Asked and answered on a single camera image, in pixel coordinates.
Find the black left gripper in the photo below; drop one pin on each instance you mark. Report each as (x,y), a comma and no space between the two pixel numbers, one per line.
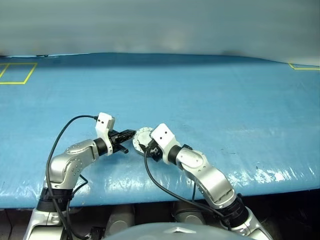
(115,140)

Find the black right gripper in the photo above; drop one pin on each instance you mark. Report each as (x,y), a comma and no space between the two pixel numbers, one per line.
(153,151)

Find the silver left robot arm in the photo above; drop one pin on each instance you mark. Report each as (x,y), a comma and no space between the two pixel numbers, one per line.
(72,160)

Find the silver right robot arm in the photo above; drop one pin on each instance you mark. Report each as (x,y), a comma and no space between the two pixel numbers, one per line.
(212,180)

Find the grey rounded shape under table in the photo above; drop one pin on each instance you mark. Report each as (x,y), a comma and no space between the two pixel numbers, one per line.
(121,216)
(188,213)

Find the blue plastic table cover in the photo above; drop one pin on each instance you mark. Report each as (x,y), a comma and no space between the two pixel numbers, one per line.
(200,100)

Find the grey robot torso with logo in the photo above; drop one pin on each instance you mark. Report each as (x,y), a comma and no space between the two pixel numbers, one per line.
(160,233)

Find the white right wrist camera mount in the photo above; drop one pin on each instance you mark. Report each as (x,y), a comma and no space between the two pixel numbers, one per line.
(163,135)

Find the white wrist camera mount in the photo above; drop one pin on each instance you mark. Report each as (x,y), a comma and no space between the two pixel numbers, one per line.
(163,135)
(105,122)

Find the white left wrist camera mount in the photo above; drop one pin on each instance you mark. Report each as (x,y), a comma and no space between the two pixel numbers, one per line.
(105,122)

